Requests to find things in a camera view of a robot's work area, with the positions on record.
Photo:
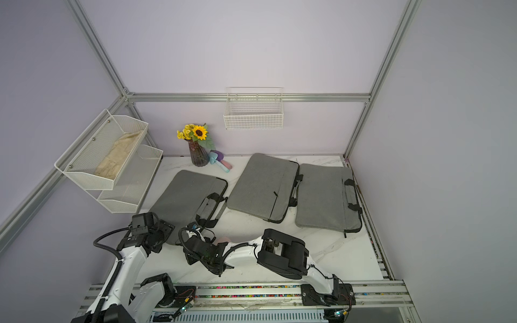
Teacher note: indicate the aluminium frame rails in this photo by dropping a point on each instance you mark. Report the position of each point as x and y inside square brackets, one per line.
[255, 72]

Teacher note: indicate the dark glass vase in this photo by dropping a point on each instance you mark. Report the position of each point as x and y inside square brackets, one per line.
[199, 156]

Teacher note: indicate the white wire wall basket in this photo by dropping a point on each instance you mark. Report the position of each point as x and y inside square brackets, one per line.
[254, 108]

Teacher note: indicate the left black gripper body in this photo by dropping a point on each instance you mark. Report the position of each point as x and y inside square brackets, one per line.
[161, 232]

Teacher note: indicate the pink computer mouse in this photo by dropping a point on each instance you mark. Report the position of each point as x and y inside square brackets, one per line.
[223, 240]

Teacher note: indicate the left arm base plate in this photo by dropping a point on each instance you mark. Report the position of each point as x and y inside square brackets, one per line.
[178, 297]

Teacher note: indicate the white two-tier mesh shelf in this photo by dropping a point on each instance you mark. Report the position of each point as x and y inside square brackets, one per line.
[126, 193]

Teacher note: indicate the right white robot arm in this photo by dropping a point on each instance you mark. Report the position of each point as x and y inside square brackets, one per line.
[282, 254]

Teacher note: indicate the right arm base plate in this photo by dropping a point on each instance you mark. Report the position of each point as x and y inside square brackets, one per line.
[344, 297]

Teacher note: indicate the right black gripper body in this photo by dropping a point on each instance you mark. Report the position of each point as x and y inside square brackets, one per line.
[192, 258]

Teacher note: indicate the grey laptop bag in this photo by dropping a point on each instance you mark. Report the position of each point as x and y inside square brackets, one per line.
[328, 199]
[190, 197]
[266, 188]

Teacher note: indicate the beige cloth in shelf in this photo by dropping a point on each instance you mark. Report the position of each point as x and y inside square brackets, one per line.
[112, 164]

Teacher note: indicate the purple toy shovel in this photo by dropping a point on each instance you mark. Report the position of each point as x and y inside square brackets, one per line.
[224, 161]

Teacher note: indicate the yellow artificial sunflowers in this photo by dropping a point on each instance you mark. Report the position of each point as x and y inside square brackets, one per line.
[197, 134]

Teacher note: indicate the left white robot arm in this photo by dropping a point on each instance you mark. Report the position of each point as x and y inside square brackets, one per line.
[116, 301]

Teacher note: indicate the light blue toy shovel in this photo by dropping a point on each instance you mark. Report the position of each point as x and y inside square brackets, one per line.
[215, 158]

